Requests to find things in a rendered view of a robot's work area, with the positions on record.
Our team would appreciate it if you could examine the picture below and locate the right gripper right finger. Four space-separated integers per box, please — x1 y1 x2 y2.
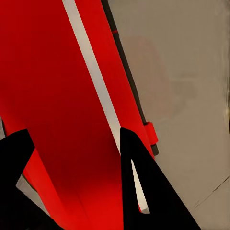
120 127 201 230

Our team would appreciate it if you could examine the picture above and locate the radio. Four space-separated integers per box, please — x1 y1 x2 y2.
0 0 159 230

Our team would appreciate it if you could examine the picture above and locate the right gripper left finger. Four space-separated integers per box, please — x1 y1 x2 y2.
0 129 35 213

